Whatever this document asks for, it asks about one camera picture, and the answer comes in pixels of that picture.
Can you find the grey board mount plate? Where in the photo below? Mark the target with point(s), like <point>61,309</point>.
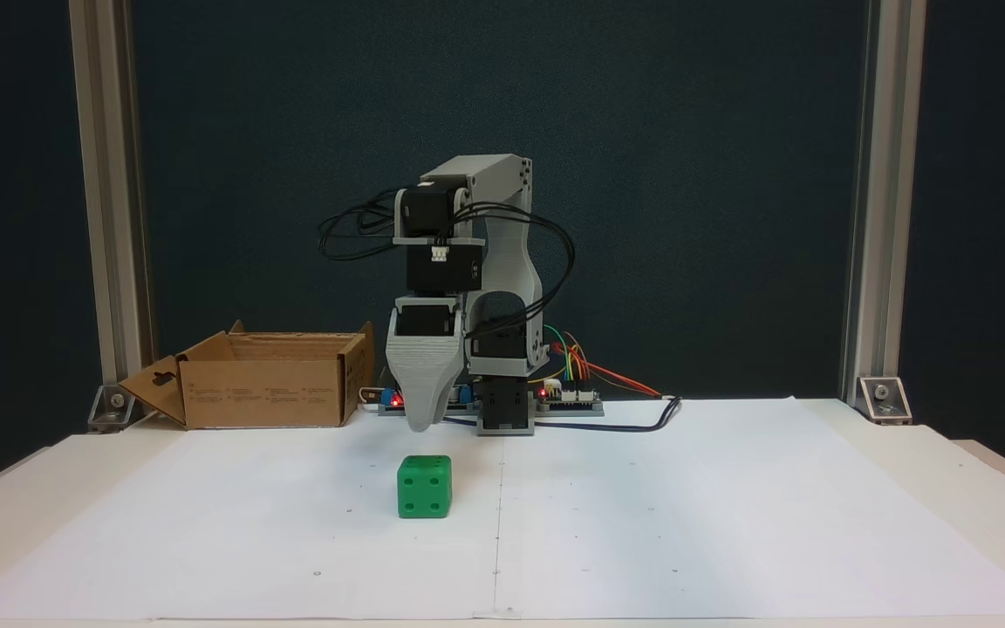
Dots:
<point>572,409</point>

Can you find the aluminium frame post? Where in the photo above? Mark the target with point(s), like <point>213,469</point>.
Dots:
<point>105,174</point>
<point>886,174</point>

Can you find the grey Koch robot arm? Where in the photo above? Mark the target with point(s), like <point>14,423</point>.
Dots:
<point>511,262</point>

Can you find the green die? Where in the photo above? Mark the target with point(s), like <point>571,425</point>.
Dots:
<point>424,490</point>

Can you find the open cardboard box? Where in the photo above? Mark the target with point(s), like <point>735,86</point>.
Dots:
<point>263,394</point>

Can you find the blue circuit board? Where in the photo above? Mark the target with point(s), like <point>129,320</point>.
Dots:
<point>393,399</point>

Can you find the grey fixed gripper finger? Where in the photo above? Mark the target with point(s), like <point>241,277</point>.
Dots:
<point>422,375</point>

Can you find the metal corner bracket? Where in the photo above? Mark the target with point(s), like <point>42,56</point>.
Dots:
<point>114,406</point>
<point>885,399</point>

